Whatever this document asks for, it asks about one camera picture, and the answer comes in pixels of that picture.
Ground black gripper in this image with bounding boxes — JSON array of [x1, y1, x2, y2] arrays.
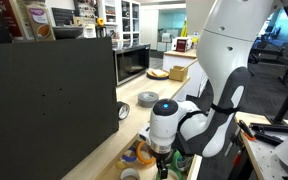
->
[[153, 150, 173, 180]]

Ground orange masking tape roll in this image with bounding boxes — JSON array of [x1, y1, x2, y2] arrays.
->
[[135, 141, 157, 165]]

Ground green tape roll white core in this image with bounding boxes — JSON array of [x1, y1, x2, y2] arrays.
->
[[171, 149, 195, 173]]

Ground white-fronted wooden drawer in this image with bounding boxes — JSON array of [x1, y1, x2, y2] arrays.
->
[[95, 133, 204, 180]]

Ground yellow and black tape roll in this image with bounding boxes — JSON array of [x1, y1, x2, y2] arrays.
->
[[119, 167, 141, 180]]

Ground blue tape roll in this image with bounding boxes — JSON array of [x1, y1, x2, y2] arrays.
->
[[121, 149, 139, 163]]

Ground small black tape roll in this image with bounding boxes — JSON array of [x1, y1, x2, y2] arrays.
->
[[116, 100, 131, 121]]

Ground plate with bread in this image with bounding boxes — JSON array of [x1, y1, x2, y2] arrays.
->
[[145, 67, 171, 81]]

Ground small wooden box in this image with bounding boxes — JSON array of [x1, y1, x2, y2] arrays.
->
[[168, 65, 189, 83]]

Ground perforated metal robot table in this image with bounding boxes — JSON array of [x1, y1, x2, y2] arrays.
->
[[233, 111, 288, 180]]

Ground silver microwave oven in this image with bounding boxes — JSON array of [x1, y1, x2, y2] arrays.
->
[[111, 43, 151, 87]]

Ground black clamp bars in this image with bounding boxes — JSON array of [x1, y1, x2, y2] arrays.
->
[[249, 122, 288, 147]]

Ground red box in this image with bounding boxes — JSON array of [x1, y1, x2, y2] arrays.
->
[[175, 36, 194, 53]]

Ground black metal tool chest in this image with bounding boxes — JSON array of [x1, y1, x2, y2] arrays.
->
[[0, 36, 120, 180]]

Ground yellow wet floor sign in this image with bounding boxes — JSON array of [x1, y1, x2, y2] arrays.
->
[[180, 16, 189, 38]]

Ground white glass-door cabinet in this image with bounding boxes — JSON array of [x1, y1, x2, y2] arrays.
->
[[98, 0, 142, 50]]

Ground black bowl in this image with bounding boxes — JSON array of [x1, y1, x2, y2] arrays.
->
[[51, 26, 85, 41]]

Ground tea box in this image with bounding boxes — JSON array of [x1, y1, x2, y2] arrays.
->
[[25, 1, 56, 43]]

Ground wide flat green tape ring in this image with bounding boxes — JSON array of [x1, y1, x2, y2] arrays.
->
[[165, 168, 186, 180]]

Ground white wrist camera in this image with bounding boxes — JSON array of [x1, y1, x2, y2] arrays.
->
[[137, 124, 152, 146]]

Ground small yellow tape ring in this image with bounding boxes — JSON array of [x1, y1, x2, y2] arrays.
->
[[116, 159, 129, 169]]

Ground grey duct tape roll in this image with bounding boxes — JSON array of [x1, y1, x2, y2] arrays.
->
[[137, 90, 160, 109]]

